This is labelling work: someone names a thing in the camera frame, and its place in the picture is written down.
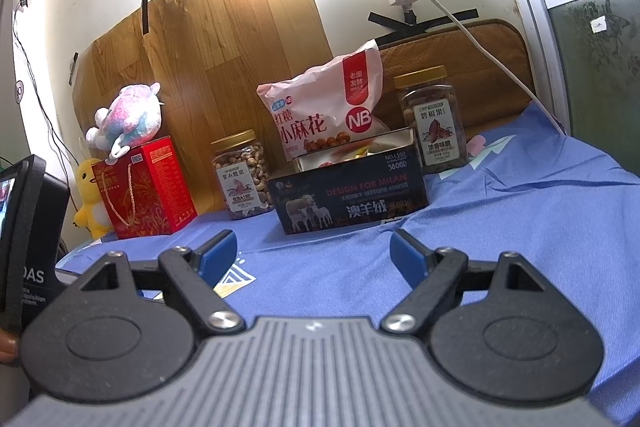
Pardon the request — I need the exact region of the blue printed blanket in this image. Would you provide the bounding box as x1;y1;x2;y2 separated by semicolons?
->
55;102;640;427

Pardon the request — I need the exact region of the person's left hand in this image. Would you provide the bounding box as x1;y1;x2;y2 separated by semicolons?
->
0;328;22;364

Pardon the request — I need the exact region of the large pink snack bag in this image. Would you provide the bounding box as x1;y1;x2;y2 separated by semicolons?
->
256;39;394;160

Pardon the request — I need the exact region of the cashew jar with gold lid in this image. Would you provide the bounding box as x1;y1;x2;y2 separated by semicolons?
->
210;129;275;222

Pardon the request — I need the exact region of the yellow duck plush toy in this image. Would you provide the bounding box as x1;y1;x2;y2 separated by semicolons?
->
73;157;115;239

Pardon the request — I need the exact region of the long black tape strip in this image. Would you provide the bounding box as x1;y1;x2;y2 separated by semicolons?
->
367;9;480;29

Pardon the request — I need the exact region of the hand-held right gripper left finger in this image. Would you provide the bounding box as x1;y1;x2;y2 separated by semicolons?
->
80;229;247;336

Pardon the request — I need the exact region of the red gift bag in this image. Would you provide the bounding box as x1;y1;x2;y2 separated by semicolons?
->
91;136;199;241

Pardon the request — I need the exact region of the pecan jar with gold lid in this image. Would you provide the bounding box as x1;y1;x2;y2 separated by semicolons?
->
393;65;471;180

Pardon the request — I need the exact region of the pink and blue plush toy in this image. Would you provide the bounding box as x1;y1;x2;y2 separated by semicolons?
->
85;82;165;160

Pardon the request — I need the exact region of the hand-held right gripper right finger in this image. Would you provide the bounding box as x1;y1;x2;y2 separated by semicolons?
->
385;228;550;336

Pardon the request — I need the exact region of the wooden board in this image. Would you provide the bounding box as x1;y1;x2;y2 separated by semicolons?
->
72;0;336;219

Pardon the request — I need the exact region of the frosted glass sliding door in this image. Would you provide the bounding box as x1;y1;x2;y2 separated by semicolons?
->
480;0;640;188

